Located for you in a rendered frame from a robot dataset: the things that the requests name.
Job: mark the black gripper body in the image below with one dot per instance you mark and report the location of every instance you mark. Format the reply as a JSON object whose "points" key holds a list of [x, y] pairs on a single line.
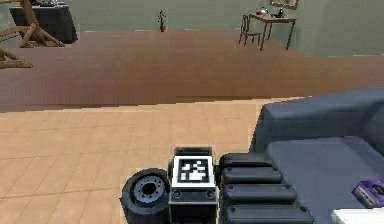
{"points": [[146, 196]]}

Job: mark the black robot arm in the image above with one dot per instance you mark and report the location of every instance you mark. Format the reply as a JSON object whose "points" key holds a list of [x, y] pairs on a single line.
{"points": [[240, 193]]}

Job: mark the grey blue sofa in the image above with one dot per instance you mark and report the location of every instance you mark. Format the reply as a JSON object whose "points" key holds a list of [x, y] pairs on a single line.
{"points": [[320, 146]]}

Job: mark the dark blue vase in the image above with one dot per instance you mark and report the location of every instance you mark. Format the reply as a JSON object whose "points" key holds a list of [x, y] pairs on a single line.
{"points": [[280, 12]]}

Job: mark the potted house plant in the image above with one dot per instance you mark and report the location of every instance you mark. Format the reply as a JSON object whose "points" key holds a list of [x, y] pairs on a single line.
{"points": [[162, 20]]}

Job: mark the brown wooden chair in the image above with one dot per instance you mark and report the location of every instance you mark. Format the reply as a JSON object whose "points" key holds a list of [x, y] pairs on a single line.
{"points": [[248, 31]]}

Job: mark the dark grey cabinet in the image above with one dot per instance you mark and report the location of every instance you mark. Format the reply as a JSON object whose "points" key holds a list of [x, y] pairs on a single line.
{"points": [[50, 21]]}

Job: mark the light wooden chair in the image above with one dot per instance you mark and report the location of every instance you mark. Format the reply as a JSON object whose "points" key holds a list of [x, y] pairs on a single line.
{"points": [[33, 31]]}

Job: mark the white flat object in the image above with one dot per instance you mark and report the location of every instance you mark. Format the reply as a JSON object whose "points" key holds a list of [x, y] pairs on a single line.
{"points": [[358, 216]]}

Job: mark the red round object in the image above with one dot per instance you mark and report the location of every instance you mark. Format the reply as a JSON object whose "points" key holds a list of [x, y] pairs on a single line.
{"points": [[258, 12]]}

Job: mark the brown wooden table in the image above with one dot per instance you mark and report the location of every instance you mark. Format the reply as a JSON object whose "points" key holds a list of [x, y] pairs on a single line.
{"points": [[273, 20]]}

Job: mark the white round object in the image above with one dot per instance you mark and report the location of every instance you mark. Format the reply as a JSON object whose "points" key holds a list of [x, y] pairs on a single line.
{"points": [[264, 11]]}

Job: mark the purple box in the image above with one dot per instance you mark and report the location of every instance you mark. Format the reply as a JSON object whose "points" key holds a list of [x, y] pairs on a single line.
{"points": [[370, 191]]}

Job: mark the light wooden frame piece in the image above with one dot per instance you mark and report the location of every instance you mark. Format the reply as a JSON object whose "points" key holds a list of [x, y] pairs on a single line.
{"points": [[11, 60]]}

